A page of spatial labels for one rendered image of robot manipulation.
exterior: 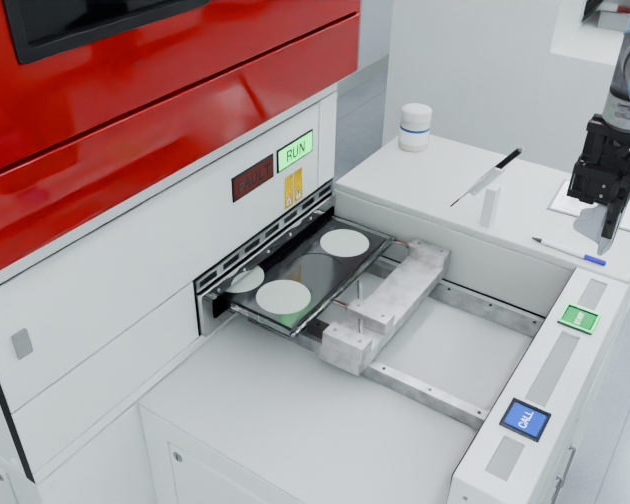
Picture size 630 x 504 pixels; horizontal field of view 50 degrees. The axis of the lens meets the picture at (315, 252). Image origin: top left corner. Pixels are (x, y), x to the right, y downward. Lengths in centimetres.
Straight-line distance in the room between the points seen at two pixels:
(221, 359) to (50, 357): 35
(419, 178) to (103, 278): 77
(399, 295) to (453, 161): 43
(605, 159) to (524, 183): 54
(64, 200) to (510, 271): 87
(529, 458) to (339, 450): 30
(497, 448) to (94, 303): 60
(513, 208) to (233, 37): 72
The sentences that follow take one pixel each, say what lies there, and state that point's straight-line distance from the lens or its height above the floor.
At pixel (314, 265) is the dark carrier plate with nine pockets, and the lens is 134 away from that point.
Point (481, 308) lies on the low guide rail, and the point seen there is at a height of 84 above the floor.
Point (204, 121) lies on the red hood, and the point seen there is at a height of 128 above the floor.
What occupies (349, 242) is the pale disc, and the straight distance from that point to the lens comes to 141.
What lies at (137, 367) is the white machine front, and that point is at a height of 89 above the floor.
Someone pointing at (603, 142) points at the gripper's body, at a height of 128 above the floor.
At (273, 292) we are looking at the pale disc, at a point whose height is 90.
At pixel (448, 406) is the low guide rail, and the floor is 84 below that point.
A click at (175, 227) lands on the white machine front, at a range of 110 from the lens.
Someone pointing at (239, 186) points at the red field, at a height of 110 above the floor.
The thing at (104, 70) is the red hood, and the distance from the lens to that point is 86.
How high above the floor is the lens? 169
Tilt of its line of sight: 35 degrees down
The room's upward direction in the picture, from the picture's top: 1 degrees clockwise
